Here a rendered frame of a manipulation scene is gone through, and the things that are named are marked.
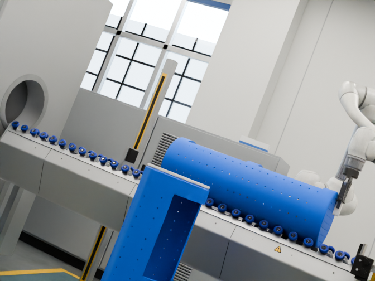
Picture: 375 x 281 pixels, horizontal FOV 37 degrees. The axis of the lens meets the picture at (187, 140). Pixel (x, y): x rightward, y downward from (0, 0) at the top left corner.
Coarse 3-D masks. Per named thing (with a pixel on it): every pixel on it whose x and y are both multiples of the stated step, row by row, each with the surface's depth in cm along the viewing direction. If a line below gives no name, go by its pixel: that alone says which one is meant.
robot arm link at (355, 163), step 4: (348, 156) 267; (352, 156) 265; (348, 160) 266; (352, 160) 265; (356, 160) 264; (360, 160) 264; (344, 164) 268; (348, 164) 265; (352, 164) 264; (356, 164) 264; (360, 164) 264; (352, 168) 265; (356, 168) 264; (360, 168) 265
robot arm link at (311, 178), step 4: (300, 172) 327; (304, 172) 324; (308, 172) 324; (312, 172) 325; (296, 176) 327; (300, 176) 324; (304, 176) 323; (308, 176) 322; (312, 176) 322; (316, 176) 324; (300, 180) 322; (304, 180) 321; (308, 180) 321; (312, 180) 321; (316, 180) 322; (312, 184) 321; (316, 184) 321; (320, 184) 323
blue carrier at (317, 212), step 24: (192, 144) 292; (168, 168) 288; (192, 168) 282; (216, 168) 278; (240, 168) 276; (264, 168) 276; (216, 192) 277; (240, 192) 270; (264, 192) 266; (288, 192) 262; (312, 192) 260; (336, 192) 264; (240, 216) 279; (264, 216) 267; (288, 216) 260; (312, 216) 255
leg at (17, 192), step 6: (12, 192) 346; (18, 192) 345; (12, 198) 345; (18, 198) 347; (6, 204) 346; (12, 204) 344; (6, 210) 345; (12, 210) 345; (6, 216) 344; (12, 216) 347; (0, 222) 344; (6, 222) 344; (0, 228) 343; (6, 228) 345; (0, 234) 343; (0, 240) 344; (0, 246) 346
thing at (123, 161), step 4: (128, 148) 310; (132, 148) 313; (124, 152) 310; (128, 152) 310; (132, 152) 311; (136, 152) 315; (124, 156) 310; (128, 156) 309; (132, 156) 313; (136, 156) 316; (124, 160) 310; (128, 160) 310; (132, 160) 314; (120, 164) 310; (124, 164) 311; (128, 164) 315; (120, 168) 309; (128, 172) 318
